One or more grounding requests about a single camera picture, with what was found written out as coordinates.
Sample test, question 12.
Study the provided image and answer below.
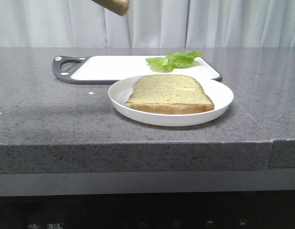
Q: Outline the green lettuce leaf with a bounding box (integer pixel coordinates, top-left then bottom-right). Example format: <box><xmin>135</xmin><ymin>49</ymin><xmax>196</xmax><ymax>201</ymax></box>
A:
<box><xmin>145</xmin><ymin>50</ymin><xmax>203</xmax><ymax>72</ymax></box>

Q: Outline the bread slice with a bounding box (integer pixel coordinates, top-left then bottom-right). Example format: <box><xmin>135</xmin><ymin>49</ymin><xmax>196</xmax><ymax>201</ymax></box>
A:
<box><xmin>125</xmin><ymin>74</ymin><xmax>214</xmax><ymax>115</ymax></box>
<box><xmin>92</xmin><ymin>0</ymin><xmax>130</xmax><ymax>16</ymax></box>

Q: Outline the white round plate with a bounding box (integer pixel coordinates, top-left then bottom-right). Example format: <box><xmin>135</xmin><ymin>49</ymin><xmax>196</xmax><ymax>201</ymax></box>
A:
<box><xmin>108</xmin><ymin>74</ymin><xmax>234</xmax><ymax>127</ymax></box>

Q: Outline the white cutting board grey rim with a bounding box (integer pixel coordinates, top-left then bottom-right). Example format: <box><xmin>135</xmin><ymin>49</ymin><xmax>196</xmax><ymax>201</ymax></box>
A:
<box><xmin>52</xmin><ymin>55</ymin><xmax>222</xmax><ymax>84</ymax></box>

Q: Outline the black appliance front panel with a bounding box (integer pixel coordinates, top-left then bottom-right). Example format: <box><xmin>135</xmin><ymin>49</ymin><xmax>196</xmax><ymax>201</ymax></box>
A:
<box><xmin>0</xmin><ymin>191</ymin><xmax>295</xmax><ymax>229</ymax></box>

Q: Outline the white curtain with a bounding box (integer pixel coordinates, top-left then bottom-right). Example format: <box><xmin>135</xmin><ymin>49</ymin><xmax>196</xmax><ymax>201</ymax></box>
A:
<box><xmin>0</xmin><ymin>0</ymin><xmax>295</xmax><ymax>48</ymax></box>

